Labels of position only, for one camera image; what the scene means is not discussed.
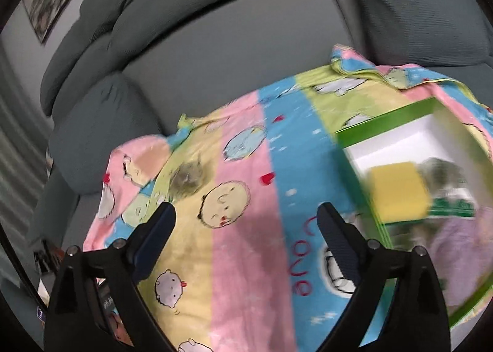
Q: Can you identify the purple mesh cloth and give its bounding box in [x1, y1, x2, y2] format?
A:
[427, 215, 493, 306]

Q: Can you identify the clear green printed plastic bag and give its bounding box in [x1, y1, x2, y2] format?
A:
[167, 155, 212, 202]
[418, 157, 478, 219]

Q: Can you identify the grey ribbed cushion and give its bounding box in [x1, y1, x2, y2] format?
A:
[48, 75, 170, 194]
[356, 0, 493, 68]

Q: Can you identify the yellow green scouring sponge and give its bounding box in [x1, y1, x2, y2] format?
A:
[364, 161, 432, 223]

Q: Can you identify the green cardboard box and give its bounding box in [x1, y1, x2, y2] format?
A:
[335, 100, 493, 327]

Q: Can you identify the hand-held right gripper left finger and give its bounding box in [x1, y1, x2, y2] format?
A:
[43, 202, 178, 352]

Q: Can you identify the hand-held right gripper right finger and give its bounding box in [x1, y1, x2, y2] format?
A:
[316, 202, 452, 352]

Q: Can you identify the grey sofa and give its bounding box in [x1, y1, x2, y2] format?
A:
[29, 0, 493, 245]

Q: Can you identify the cartoon printed blanket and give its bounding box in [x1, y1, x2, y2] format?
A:
[83, 44, 493, 352]

